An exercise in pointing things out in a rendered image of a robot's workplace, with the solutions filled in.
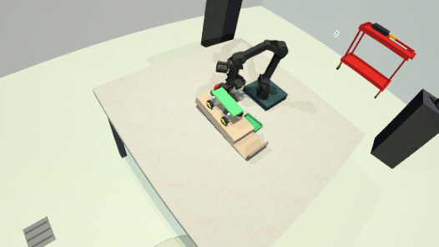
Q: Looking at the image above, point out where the green tray floor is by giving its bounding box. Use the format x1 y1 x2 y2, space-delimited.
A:
245 115 261 130

